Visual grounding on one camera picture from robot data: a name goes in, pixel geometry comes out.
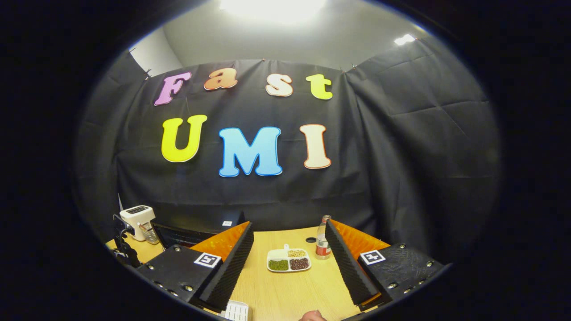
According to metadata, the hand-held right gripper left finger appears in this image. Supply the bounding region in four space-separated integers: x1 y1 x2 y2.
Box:
135 222 255 313

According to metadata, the clear bottle with red label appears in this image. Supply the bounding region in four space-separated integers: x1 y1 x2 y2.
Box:
315 215 333 260

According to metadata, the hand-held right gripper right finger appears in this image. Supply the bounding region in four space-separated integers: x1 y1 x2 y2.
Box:
325 219 445 312

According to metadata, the black electric oven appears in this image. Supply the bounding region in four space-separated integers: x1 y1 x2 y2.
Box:
152 211 247 250

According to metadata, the white toaster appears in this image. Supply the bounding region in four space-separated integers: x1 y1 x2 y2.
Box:
120 205 156 242

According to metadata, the white divided bean dish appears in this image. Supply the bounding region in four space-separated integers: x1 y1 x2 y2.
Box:
266 244 312 272

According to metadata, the large ceiling light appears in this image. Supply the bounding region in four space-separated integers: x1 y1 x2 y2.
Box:
219 0 328 25

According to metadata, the white rectangular plate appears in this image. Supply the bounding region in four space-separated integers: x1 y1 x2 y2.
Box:
219 300 249 321

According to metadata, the metal wire basket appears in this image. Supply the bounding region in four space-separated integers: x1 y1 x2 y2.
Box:
142 223 160 245

